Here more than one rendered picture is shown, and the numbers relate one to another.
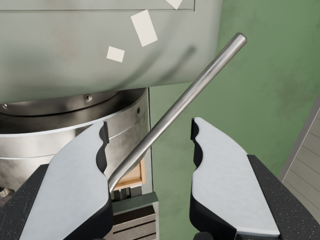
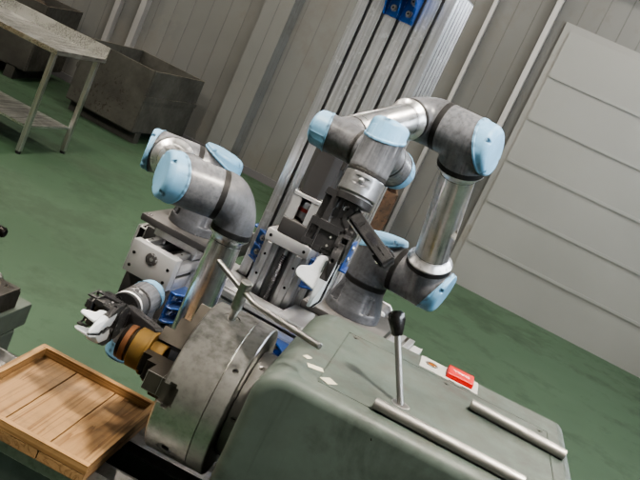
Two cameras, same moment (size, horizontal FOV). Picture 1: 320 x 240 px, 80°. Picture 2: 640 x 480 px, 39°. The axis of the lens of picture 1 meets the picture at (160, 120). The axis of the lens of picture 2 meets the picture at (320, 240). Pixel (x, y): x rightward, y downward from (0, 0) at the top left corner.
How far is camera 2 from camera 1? 1.62 m
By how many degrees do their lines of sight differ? 91
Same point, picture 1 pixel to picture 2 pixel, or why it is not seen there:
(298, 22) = not seen: outside the picture
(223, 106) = not seen: outside the picture
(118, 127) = (245, 348)
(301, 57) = not seen: outside the picture
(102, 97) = (253, 375)
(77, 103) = (263, 362)
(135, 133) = (222, 355)
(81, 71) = (304, 350)
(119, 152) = (226, 336)
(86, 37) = (318, 357)
